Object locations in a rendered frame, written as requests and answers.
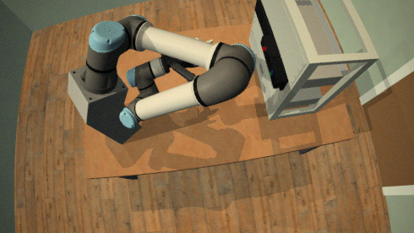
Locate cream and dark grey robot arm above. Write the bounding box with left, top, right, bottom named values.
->
left=79, top=14, right=256, bottom=128

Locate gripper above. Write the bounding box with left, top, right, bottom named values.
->
left=161, top=40, right=213, bottom=73

